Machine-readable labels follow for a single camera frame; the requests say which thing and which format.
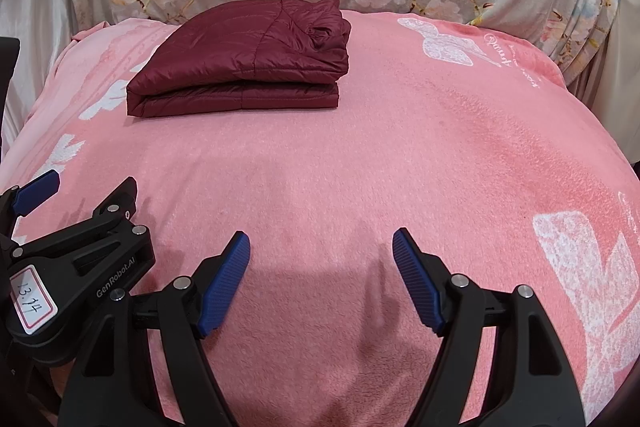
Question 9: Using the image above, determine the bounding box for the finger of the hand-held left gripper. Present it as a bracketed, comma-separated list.
[9, 176, 139, 259]
[0, 170, 62, 240]

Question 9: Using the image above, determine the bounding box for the dark object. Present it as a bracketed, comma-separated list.
[0, 37, 21, 112]

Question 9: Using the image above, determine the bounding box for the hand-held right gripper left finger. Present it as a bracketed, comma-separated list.
[57, 231, 251, 427]

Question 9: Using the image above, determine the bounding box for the maroon quilted jacket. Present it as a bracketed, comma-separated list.
[125, 0, 352, 118]

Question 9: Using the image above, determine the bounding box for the white cloth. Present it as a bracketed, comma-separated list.
[0, 0, 81, 158]

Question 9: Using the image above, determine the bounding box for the pink printed blanket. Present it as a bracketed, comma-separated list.
[0, 9, 640, 427]

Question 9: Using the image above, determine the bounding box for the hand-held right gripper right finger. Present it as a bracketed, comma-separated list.
[391, 227, 587, 427]

